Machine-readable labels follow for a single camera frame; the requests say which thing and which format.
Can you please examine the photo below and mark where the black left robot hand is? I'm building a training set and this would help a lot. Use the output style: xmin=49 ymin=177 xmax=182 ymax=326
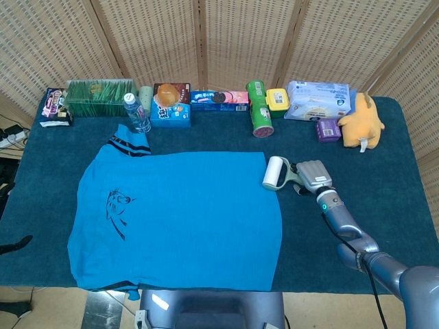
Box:
xmin=0 ymin=234 xmax=34 ymax=256

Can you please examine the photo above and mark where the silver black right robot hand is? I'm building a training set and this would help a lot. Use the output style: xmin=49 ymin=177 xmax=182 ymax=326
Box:
xmin=289 ymin=160 xmax=334 ymax=197

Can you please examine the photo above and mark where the white lint roller green handle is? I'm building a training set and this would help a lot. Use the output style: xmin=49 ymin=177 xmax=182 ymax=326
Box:
xmin=262 ymin=156 xmax=300 ymax=191

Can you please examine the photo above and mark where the dark blue carpeted table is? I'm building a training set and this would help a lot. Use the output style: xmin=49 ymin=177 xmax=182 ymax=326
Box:
xmin=0 ymin=89 xmax=439 ymax=296

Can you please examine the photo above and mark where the small purple box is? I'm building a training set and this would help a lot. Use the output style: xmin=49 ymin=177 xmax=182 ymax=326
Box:
xmin=315 ymin=118 xmax=342 ymax=144

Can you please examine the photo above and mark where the orange plush toy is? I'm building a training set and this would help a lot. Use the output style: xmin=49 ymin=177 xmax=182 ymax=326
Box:
xmin=337 ymin=91 xmax=386 ymax=153

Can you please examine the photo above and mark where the blue white wet wipes pack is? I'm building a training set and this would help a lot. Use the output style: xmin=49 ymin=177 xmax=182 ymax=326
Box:
xmin=283 ymin=80 xmax=357 ymax=123

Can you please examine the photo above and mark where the yellow lidded small container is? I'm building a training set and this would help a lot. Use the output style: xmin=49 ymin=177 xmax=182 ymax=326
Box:
xmin=266 ymin=88 xmax=291 ymax=120

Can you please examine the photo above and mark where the green chips can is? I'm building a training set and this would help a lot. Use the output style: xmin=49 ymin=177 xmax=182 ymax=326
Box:
xmin=246 ymin=80 xmax=275 ymax=138

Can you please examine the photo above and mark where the white power strip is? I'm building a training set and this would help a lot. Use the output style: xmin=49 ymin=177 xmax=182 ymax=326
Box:
xmin=0 ymin=132 xmax=27 ymax=149

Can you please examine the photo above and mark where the shiny metal floor plate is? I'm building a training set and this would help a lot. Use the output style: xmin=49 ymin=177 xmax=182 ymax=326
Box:
xmin=81 ymin=290 xmax=141 ymax=329

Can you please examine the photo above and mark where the blue pink cookie box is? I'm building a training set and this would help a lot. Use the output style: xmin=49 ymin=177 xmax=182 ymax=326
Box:
xmin=190 ymin=90 xmax=250 ymax=112

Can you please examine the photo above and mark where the blue t-shirt with cat print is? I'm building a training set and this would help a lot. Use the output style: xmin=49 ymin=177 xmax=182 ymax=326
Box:
xmin=67 ymin=123 xmax=284 ymax=302

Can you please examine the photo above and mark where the purple snack bag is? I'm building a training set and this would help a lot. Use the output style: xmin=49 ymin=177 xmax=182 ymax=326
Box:
xmin=39 ymin=87 xmax=75 ymax=128

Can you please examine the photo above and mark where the wicker folding screen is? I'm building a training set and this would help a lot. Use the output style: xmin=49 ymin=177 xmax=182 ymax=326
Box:
xmin=0 ymin=0 xmax=439 ymax=220

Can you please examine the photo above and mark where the brown snack box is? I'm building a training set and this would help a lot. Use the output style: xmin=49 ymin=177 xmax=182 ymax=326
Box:
xmin=152 ymin=82 xmax=192 ymax=106

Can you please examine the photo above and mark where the blue snack box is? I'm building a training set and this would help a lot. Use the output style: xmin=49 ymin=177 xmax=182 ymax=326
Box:
xmin=150 ymin=101 xmax=192 ymax=129

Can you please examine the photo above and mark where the clear box with green grass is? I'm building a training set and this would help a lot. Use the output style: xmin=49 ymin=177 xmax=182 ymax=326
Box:
xmin=64 ymin=78 xmax=138 ymax=118

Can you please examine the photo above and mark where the round orange bread bun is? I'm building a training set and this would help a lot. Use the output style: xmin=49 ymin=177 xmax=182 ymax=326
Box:
xmin=156 ymin=84 xmax=180 ymax=106

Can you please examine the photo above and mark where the grey robot body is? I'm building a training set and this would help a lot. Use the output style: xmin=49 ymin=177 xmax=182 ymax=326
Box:
xmin=139 ymin=289 xmax=286 ymax=329

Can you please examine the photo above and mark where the clear plastic water bottle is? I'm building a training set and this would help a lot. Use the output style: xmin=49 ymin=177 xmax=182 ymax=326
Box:
xmin=123 ymin=92 xmax=152 ymax=134

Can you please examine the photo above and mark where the pale green paper roll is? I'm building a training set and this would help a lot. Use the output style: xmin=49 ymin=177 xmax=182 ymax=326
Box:
xmin=138 ymin=85 xmax=154 ymax=112

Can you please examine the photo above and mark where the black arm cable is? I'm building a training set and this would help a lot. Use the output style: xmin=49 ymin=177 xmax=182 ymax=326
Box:
xmin=320 ymin=211 xmax=391 ymax=329

